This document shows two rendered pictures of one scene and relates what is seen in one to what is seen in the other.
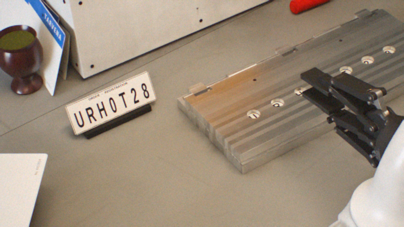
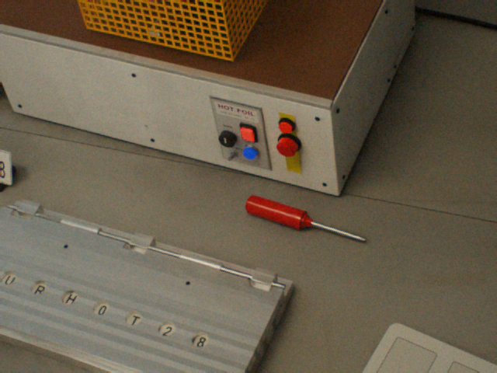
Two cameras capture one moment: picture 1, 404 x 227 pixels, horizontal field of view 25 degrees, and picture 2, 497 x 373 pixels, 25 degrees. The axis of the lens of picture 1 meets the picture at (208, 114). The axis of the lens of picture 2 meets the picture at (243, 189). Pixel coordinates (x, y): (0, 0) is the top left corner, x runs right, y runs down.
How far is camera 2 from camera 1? 146 cm
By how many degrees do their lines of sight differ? 42
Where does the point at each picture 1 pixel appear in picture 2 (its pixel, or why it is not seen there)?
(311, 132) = (26, 343)
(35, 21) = not seen: hidden behind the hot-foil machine
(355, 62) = (154, 318)
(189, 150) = not seen: outside the picture
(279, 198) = not seen: outside the picture
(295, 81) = (85, 282)
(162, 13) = (98, 105)
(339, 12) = (285, 251)
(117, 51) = (48, 109)
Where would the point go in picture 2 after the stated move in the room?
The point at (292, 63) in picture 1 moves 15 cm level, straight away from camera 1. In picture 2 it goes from (116, 263) to (210, 211)
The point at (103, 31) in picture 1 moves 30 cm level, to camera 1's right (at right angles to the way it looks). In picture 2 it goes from (28, 82) to (137, 198)
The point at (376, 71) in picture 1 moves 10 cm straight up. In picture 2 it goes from (149, 348) to (133, 307)
